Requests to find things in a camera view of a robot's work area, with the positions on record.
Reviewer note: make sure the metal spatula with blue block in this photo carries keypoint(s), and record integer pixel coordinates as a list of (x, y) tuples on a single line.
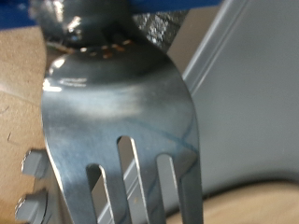
[(118, 102)]

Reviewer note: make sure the silver toaster oven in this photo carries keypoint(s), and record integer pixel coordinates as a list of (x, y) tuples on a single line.
[(249, 93)]

